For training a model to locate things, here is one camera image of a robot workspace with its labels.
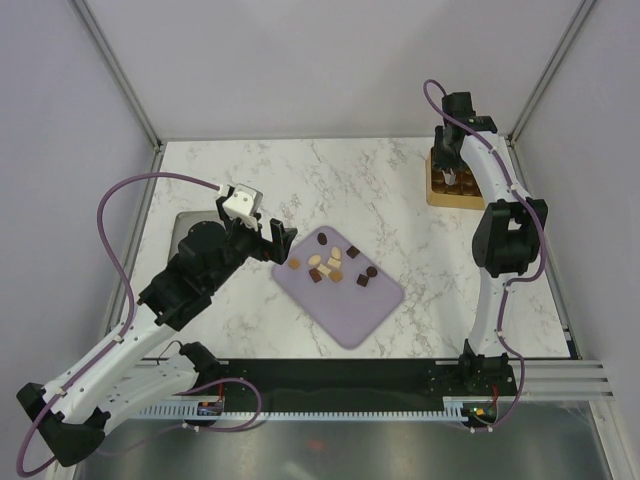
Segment left aluminium frame post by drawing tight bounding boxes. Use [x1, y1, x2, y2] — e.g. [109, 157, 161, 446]
[69, 0, 163, 152]

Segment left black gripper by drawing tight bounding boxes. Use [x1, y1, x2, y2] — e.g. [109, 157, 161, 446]
[206, 198, 297, 292]

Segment aluminium frame post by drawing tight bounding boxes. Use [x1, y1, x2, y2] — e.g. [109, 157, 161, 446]
[506, 0, 599, 147]
[69, 0, 163, 152]

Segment gold chocolate box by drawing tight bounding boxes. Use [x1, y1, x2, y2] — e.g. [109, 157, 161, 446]
[425, 155, 485, 211]

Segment lavender tray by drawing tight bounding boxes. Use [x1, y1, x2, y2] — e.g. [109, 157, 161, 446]
[271, 225, 405, 349]

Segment caramel square chocolate right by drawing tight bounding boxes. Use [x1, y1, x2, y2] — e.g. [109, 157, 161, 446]
[329, 271, 343, 282]

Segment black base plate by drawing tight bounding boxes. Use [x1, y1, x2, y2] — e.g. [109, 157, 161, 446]
[197, 359, 516, 412]

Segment brown rectangular chocolate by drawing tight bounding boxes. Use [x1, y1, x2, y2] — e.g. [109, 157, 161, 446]
[309, 268, 322, 283]

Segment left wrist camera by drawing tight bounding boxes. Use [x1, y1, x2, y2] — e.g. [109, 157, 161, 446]
[223, 184, 263, 219]

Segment aluminium rail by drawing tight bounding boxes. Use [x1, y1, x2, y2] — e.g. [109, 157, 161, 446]
[521, 359, 614, 402]

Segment white oval chocolate lower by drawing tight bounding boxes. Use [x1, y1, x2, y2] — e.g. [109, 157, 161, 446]
[308, 254, 322, 267]

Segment right aluminium frame post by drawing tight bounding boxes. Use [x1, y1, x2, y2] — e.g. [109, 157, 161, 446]
[506, 0, 599, 147]

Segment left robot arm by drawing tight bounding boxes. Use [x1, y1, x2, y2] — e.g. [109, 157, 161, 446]
[17, 215, 297, 467]

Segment white rectangular chocolate lower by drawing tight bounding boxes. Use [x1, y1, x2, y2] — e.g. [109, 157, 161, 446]
[317, 264, 331, 276]

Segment white cable duct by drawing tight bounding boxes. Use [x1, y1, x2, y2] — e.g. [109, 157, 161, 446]
[142, 397, 516, 422]

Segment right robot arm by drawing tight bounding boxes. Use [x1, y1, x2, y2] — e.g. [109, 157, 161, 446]
[432, 92, 548, 395]

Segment metal tongs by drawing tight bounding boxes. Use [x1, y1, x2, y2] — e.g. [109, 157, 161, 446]
[442, 170, 456, 186]

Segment dark cube chocolate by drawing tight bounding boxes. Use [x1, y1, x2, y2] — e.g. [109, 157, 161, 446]
[356, 274, 369, 287]

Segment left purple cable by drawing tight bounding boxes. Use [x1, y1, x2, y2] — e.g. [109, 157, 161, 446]
[13, 172, 224, 476]

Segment dark square chocolate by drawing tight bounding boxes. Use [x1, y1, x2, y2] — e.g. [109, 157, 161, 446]
[346, 246, 360, 258]

